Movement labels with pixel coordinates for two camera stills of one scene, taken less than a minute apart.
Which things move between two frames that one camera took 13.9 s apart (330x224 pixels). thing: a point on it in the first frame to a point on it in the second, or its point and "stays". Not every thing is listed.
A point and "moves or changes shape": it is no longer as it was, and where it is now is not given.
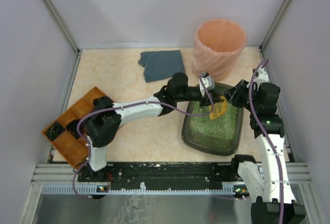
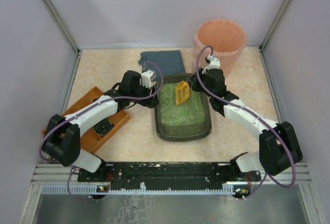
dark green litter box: (220, 136) to (190, 121)
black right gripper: (234, 96) to (197, 80)
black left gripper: (205, 99) to (152, 100)
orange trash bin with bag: (218, 44) stays
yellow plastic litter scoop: (219, 109) moves or changes shape
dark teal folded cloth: (159, 64) stays
